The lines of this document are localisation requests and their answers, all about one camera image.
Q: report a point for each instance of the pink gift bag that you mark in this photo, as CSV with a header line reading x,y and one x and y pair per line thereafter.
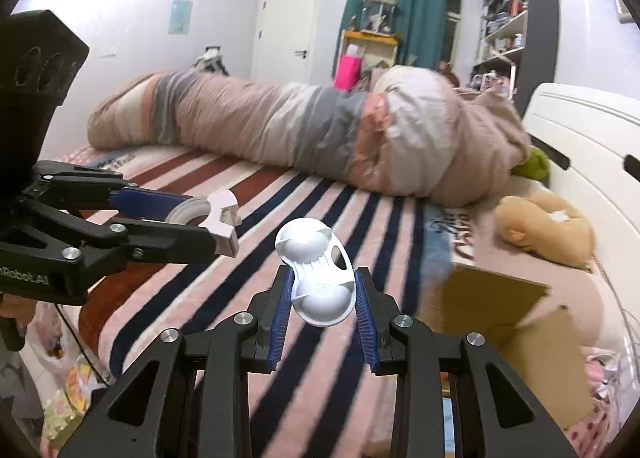
x,y
347,73

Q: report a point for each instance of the glass display case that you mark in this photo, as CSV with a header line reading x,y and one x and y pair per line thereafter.
x,y
380,13

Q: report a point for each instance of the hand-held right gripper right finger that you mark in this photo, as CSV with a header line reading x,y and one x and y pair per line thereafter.
x,y
365,323

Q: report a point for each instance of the cardboard box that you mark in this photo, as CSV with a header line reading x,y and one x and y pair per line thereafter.
x,y
545,363

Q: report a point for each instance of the white door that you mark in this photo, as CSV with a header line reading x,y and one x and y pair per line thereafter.
x,y
285,33

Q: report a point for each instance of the green plush toy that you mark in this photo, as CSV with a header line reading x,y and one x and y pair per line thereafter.
x,y
537,163

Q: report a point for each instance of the white bed headboard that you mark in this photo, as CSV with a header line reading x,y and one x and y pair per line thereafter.
x,y
590,138

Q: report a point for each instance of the polka dot cloth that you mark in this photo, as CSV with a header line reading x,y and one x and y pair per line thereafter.
x,y
595,438

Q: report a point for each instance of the teal curtain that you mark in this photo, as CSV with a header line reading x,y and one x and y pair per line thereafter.
x,y
425,13

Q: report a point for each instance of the black bookshelf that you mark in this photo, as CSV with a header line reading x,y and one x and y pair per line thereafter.
x,y
542,38

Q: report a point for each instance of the striped plush blanket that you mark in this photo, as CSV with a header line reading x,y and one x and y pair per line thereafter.
x,y
310,203

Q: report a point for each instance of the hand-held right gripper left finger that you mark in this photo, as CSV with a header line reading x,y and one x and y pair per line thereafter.
x,y
282,318

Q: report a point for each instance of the brown plush toy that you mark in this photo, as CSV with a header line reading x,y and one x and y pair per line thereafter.
x,y
530,223

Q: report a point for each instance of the white contact lens case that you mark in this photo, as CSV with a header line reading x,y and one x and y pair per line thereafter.
x,y
312,243

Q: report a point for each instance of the yellow cabinet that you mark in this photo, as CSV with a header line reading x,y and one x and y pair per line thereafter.
x,y
370,36

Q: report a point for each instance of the plastic bag of snacks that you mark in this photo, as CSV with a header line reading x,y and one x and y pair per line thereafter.
x,y
75,388

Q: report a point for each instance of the pink grey striped quilt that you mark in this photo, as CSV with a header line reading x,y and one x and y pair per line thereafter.
x,y
280,128

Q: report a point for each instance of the window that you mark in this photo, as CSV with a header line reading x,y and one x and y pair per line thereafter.
x,y
452,38

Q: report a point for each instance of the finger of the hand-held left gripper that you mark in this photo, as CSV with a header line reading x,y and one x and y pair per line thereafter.
x,y
170,240
150,200

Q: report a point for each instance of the small blue wall poster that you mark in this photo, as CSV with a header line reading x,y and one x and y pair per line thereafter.
x,y
181,16

